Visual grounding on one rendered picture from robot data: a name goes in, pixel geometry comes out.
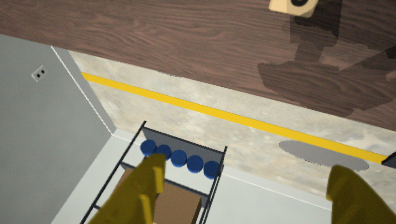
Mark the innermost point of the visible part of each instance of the beige block with black number 9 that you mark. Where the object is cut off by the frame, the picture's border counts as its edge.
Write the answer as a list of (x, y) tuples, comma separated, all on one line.
[(303, 8)]

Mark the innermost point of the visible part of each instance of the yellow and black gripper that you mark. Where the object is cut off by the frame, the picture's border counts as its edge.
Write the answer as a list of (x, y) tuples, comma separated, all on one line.
[(354, 201)]

